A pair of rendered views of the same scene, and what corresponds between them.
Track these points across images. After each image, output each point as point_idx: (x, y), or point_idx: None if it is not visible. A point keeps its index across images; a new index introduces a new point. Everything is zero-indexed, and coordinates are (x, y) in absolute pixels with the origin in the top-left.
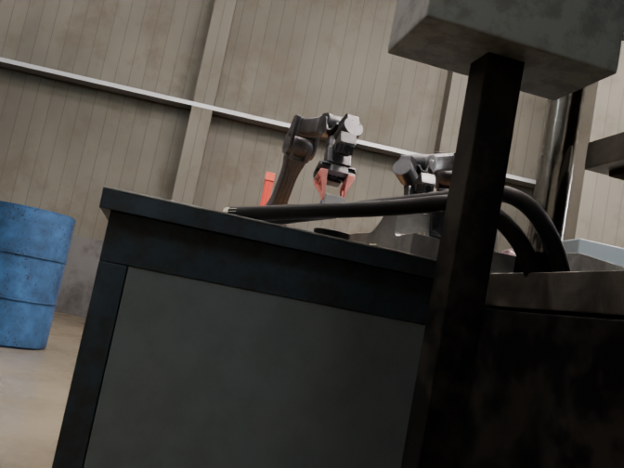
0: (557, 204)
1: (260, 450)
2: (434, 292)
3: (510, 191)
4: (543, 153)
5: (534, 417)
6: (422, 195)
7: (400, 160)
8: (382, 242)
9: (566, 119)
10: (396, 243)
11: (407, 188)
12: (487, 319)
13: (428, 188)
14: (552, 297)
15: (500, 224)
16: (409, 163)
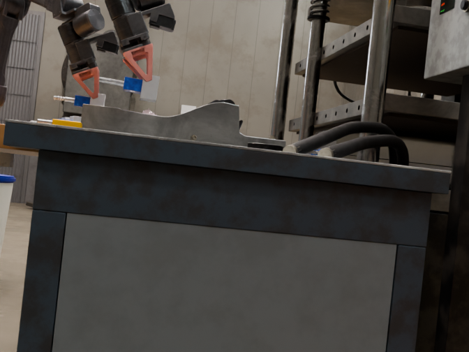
0: None
1: None
2: (464, 219)
3: (390, 130)
4: (379, 98)
5: (424, 269)
6: (352, 126)
7: (92, 10)
8: (208, 135)
9: (387, 77)
10: (247, 143)
11: (86, 42)
12: None
13: (118, 50)
14: (431, 202)
15: (407, 157)
16: (101, 17)
